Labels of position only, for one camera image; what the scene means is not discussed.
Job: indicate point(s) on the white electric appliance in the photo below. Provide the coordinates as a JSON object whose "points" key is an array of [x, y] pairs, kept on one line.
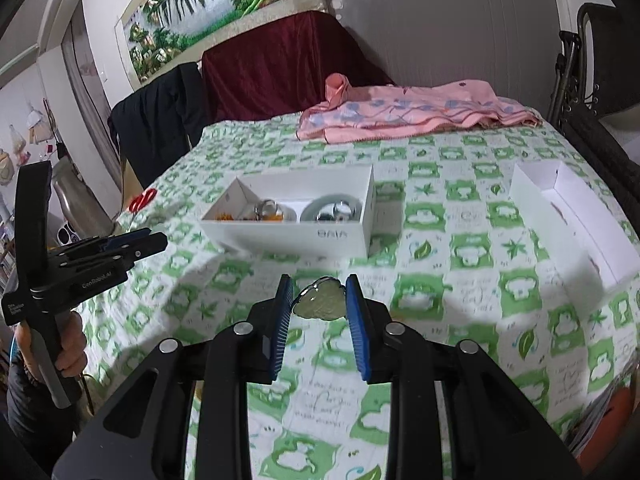
{"points": [[67, 236]]}

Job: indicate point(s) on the white cardboard box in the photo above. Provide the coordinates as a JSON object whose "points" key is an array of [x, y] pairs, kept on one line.
{"points": [[300, 240]]}

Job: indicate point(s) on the person's left forearm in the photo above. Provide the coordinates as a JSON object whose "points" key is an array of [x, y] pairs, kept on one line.
{"points": [[22, 410]]}

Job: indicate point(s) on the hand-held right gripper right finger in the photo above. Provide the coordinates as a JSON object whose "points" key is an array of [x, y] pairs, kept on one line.
{"points": [[357, 325]]}

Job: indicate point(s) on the black jacket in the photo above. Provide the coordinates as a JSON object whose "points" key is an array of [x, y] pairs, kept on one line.
{"points": [[155, 120]]}

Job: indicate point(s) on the person's left hand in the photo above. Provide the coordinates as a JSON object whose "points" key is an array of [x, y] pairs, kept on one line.
{"points": [[72, 345]]}

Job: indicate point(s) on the green jade bangle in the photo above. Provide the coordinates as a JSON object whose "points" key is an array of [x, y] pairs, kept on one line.
{"points": [[307, 210]]}

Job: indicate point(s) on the red scissors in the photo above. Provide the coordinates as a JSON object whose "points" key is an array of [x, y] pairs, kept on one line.
{"points": [[142, 200]]}

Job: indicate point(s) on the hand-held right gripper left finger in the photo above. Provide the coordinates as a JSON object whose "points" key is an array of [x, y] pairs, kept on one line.
{"points": [[280, 325]]}

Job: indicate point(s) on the pink floral cloth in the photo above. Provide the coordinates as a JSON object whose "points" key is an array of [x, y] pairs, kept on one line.
{"points": [[400, 115]]}

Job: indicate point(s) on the dark red cloth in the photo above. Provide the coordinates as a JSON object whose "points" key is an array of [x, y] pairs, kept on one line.
{"points": [[280, 65]]}

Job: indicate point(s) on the silver-framed jade gourd pendant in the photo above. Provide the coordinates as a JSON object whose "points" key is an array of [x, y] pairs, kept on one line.
{"points": [[320, 302]]}

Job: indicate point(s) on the metal kettle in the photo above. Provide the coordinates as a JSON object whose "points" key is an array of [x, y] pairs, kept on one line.
{"points": [[80, 200]]}

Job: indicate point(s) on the green checked tablecloth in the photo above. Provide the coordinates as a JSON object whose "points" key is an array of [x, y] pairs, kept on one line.
{"points": [[450, 310]]}

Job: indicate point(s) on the black folding chair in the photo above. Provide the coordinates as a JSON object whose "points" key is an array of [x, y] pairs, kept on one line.
{"points": [[595, 60]]}

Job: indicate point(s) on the white box lid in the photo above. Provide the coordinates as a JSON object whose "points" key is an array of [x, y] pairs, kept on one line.
{"points": [[580, 210]]}

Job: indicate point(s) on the landscape wall painting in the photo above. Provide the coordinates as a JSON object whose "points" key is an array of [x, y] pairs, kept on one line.
{"points": [[200, 5]]}

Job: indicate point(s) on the white jade bangle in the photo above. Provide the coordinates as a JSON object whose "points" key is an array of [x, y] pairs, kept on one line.
{"points": [[287, 212]]}

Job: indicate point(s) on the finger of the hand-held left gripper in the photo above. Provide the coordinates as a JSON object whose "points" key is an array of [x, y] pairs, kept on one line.
{"points": [[115, 241], [145, 249]]}

